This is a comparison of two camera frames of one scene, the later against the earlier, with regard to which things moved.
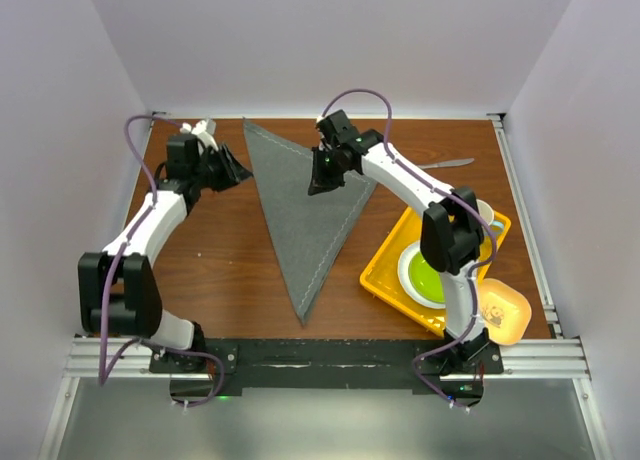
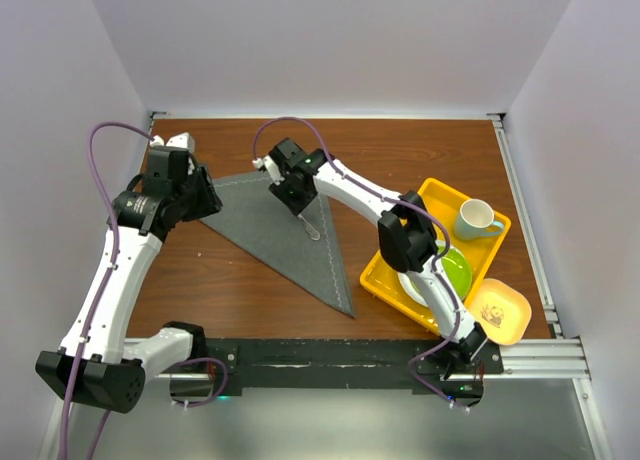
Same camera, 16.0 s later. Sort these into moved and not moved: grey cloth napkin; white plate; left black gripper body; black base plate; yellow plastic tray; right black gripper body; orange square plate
Moved: right black gripper body; grey cloth napkin; left black gripper body
Not moved: black base plate; orange square plate; yellow plastic tray; white plate
